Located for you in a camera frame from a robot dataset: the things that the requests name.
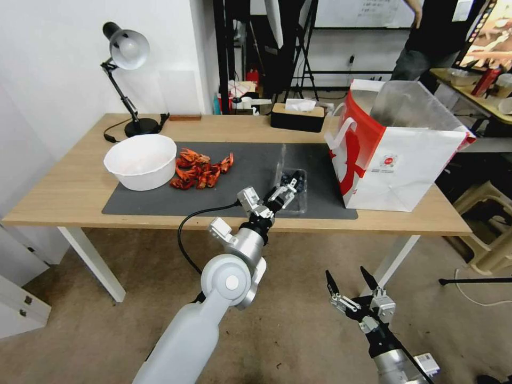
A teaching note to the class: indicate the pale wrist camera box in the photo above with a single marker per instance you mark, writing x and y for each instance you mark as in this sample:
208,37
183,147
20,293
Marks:
248,199
383,307

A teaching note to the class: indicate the black metal shelf frame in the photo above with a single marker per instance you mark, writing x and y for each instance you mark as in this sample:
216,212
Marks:
224,48

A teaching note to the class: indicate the beige plastic stool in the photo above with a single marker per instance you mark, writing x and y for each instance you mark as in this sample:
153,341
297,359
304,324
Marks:
486,224

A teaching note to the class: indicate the black folding stand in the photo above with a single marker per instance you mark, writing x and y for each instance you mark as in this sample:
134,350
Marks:
306,48

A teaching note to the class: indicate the person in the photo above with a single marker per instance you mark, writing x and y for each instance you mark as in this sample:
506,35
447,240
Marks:
436,32

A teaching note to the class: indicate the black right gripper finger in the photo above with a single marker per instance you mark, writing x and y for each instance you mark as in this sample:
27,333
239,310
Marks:
340,298
371,282

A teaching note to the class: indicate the white cabinet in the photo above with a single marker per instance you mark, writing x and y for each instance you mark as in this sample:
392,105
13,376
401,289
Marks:
20,296

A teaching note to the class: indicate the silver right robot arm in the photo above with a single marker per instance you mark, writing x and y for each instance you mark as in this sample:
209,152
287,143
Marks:
396,366

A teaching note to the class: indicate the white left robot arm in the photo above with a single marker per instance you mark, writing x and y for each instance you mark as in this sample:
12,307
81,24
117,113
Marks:
192,340

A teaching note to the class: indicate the yellow side table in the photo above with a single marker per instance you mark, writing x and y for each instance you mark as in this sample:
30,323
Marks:
460,90

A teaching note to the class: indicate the black tripod leg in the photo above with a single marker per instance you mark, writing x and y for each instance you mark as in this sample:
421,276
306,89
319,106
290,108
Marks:
476,281

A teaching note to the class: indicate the white round bowl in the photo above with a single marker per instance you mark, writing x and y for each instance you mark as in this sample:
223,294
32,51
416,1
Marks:
140,162

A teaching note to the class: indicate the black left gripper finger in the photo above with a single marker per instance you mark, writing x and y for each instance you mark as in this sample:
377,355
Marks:
289,199
282,191

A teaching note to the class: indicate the black desk lamp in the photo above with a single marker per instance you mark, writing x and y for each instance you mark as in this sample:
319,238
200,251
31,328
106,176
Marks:
128,48

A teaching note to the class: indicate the dark grey desk mat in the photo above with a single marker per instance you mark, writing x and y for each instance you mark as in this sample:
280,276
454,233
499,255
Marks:
248,160

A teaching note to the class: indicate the red and white takeout bag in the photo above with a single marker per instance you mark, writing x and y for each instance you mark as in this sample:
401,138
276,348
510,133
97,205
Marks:
400,168

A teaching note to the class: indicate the colourful display screen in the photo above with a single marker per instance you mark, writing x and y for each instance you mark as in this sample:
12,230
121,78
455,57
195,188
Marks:
494,36

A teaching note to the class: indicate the red bottle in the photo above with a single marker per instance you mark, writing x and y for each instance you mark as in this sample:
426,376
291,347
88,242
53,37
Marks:
485,82

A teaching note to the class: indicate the white tissue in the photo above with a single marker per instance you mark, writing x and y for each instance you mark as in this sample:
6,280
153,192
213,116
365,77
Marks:
300,105

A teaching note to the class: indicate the wooden table with white legs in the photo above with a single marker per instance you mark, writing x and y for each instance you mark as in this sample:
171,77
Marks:
60,192

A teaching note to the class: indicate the pale drink cup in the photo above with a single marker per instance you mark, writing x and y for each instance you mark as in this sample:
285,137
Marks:
503,86

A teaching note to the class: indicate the black tissue box wooden lid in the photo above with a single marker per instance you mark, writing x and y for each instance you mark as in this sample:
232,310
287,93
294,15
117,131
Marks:
296,120

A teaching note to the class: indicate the whiteboard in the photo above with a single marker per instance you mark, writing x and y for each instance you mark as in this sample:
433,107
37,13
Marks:
360,12

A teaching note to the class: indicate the brown wooden block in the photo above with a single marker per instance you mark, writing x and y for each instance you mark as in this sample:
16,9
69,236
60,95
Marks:
185,117

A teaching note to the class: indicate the red crayfish shell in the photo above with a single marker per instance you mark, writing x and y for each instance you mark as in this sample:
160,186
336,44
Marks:
208,177
191,154
227,162
187,171
181,184

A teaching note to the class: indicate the clear plastic takeout container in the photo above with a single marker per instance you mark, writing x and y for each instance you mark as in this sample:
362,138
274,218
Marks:
301,200

